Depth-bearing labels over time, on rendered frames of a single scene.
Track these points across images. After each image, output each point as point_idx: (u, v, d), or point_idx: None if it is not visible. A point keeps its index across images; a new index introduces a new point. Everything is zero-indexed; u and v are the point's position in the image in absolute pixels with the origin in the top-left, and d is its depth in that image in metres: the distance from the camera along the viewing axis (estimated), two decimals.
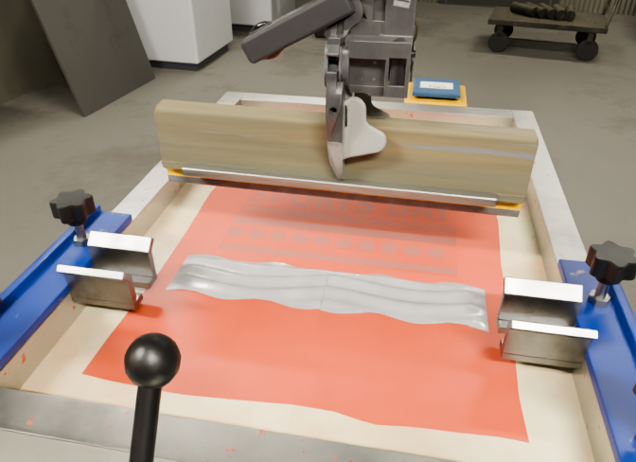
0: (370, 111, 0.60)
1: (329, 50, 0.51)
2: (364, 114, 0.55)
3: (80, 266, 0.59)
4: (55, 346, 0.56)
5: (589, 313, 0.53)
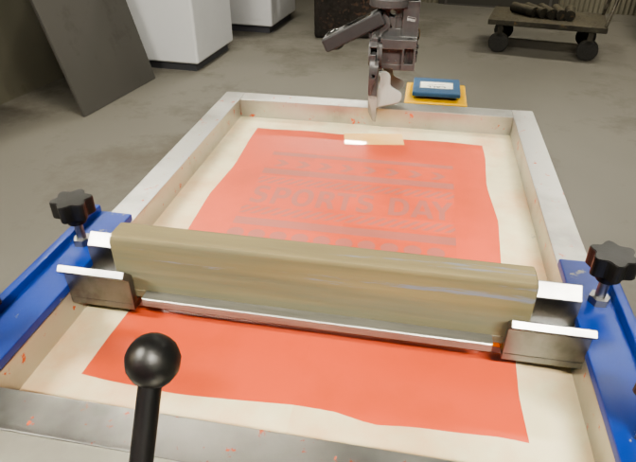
0: (392, 79, 1.04)
1: (372, 44, 0.94)
2: (389, 79, 0.97)
3: (80, 266, 0.59)
4: (55, 346, 0.56)
5: (589, 313, 0.53)
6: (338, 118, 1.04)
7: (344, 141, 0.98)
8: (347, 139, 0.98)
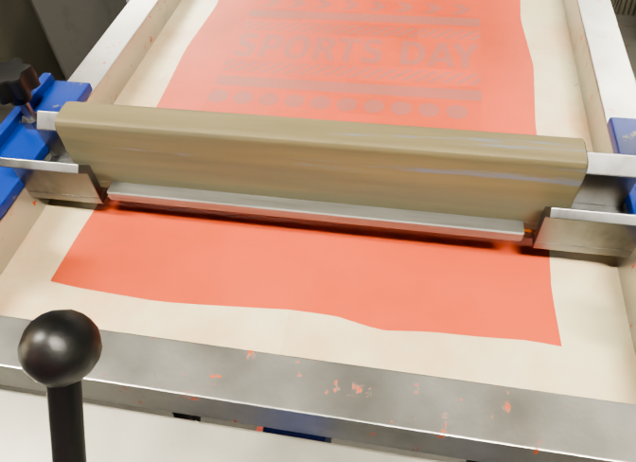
0: None
1: None
2: None
3: (33, 154, 0.50)
4: (19, 250, 0.49)
5: None
6: None
7: None
8: None
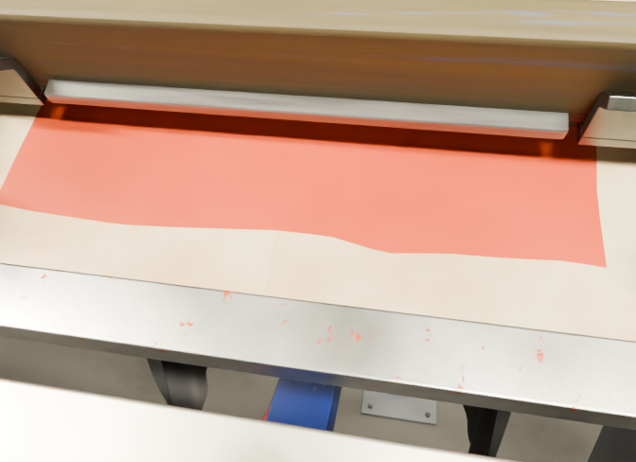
0: None
1: None
2: None
3: None
4: None
5: None
6: None
7: None
8: None
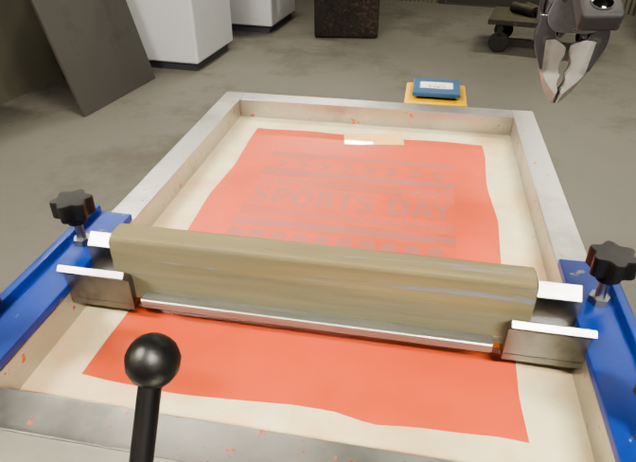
0: None
1: None
2: None
3: (80, 266, 0.59)
4: (55, 346, 0.56)
5: (589, 313, 0.53)
6: (338, 118, 1.04)
7: (344, 141, 0.98)
8: (347, 139, 0.98)
